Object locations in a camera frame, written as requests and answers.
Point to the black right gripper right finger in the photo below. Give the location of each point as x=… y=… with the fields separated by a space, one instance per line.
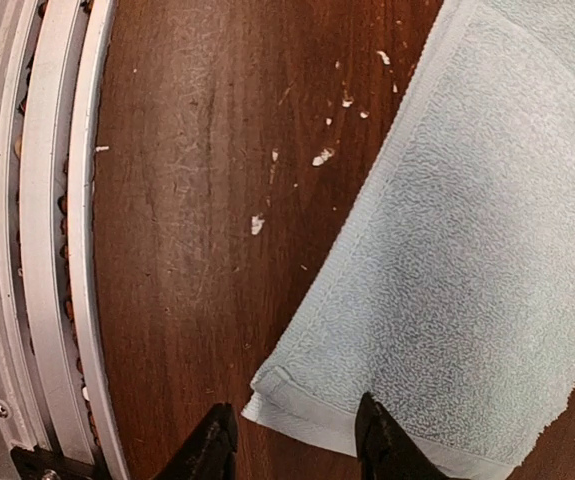
x=384 y=450

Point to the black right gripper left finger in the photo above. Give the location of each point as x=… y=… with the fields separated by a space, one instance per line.
x=209 y=451

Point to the light blue towel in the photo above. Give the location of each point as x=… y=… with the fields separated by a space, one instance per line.
x=449 y=293

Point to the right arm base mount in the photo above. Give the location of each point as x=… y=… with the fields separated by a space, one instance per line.
x=41 y=464

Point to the aluminium front rail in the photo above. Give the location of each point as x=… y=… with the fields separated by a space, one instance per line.
x=53 y=386

